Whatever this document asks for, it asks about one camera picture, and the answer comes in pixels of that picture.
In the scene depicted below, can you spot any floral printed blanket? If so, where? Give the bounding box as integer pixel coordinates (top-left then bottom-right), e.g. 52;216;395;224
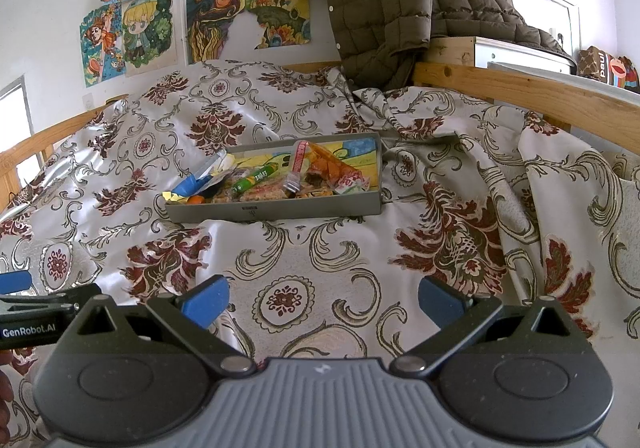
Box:
0;59;640;448

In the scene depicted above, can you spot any blue snack bar packet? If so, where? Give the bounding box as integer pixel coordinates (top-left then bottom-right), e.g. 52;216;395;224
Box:
171;151;229;197

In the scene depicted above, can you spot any red white snack packet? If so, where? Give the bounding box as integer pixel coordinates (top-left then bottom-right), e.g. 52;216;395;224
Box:
283;140;314;195

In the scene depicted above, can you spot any white framed door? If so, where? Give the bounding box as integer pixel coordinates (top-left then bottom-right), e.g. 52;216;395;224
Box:
499;0;582;55

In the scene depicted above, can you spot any large orange-haired girl poster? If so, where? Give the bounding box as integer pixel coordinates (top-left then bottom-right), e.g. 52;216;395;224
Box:
79;3;127;90

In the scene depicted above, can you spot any white green snack packet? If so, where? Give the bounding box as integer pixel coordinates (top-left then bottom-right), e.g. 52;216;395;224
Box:
333;175;372;195

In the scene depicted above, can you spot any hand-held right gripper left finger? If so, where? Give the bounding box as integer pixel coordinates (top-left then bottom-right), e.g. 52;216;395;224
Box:
60;274;257;375

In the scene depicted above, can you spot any olive quilted jacket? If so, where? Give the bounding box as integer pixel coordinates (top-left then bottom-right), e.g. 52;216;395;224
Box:
322;0;574;92

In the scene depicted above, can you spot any grey tray with painted bottom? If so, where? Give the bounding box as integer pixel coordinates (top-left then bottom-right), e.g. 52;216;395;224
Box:
163;131;384;225

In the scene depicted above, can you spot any rice cracker packet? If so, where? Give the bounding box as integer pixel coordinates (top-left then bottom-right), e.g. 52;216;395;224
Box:
212;181;297;205

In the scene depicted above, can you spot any white cabinet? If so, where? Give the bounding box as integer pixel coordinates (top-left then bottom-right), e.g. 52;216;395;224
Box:
472;36;577;75

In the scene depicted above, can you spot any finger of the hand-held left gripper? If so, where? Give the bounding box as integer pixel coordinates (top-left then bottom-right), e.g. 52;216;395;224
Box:
0;270;32;298
0;283;103;317

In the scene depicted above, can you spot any bright window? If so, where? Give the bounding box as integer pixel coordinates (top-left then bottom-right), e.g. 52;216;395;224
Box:
0;78;37;190

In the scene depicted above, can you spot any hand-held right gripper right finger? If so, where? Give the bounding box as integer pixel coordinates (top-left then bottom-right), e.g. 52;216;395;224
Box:
390;274;591;375

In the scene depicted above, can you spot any green stick snack packet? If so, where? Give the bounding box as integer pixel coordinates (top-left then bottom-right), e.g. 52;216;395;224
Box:
231;163;282;195

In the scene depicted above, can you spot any wooden bed frame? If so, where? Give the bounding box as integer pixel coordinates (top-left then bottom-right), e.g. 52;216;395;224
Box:
0;36;640;209

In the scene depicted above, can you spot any brown patterned bag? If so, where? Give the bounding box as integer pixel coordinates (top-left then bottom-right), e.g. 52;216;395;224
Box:
576;46;640;95

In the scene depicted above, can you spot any orange snack packet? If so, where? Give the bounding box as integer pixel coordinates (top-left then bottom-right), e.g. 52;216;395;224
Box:
309;143;372;185

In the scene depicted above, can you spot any blond cartoon child poster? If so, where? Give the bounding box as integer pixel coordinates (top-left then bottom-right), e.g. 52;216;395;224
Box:
120;0;179;79

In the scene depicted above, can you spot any person's left hand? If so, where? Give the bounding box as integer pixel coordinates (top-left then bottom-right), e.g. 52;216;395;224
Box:
0;350;16;446

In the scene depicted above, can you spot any gold candy packet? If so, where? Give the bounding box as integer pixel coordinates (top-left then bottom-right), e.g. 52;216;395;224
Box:
164;188;201;205

